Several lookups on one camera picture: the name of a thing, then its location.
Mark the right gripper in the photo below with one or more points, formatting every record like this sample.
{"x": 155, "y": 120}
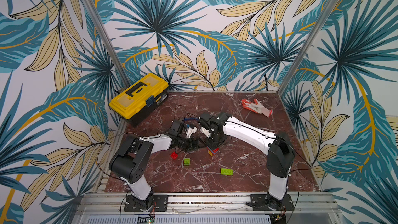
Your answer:
{"x": 213, "y": 138}

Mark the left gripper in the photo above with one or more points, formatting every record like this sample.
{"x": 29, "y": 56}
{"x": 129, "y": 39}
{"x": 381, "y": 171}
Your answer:
{"x": 192, "y": 146}

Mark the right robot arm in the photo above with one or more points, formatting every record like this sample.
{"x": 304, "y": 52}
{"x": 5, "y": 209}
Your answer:
{"x": 277, "y": 147}

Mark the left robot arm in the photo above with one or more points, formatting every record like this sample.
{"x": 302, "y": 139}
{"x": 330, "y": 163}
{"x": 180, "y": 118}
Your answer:
{"x": 130, "y": 160}

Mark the green square lego brick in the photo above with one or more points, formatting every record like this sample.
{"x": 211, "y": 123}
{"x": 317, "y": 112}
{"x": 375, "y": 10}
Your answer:
{"x": 186, "y": 162}

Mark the small red lego brick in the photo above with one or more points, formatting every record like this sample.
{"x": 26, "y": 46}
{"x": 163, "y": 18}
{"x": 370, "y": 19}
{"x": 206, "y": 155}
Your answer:
{"x": 174, "y": 155}

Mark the long green lego brick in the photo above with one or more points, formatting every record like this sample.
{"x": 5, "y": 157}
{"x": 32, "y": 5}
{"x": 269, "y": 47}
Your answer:
{"x": 227, "y": 172}

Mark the red white work glove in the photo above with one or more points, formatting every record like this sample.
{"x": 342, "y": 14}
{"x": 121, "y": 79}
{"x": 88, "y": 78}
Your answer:
{"x": 256, "y": 107}

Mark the yellow black toolbox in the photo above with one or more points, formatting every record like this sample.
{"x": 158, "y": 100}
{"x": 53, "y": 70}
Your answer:
{"x": 138, "y": 101}

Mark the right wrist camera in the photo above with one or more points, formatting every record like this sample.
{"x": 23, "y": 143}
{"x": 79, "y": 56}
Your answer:
{"x": 205, "y": 132}

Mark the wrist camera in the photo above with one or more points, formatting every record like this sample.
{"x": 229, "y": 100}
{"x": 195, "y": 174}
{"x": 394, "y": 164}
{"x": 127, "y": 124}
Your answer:
{"x": 205, "y": 132}
{"x": 190, "y": 131}

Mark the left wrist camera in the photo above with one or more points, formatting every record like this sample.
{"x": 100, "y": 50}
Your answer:
{"x": 190, "y": 131}

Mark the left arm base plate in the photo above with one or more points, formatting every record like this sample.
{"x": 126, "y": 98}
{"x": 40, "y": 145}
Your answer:
{"x": 157, "y": 203}

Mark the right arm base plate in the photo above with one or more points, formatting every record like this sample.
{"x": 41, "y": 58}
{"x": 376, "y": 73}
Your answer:
{"x": 265, "y": 202}

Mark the aluminium front rail frame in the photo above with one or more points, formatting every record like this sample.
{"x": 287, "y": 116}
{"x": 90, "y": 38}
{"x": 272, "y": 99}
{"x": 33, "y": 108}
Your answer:
{"x": 209, "y": 208}

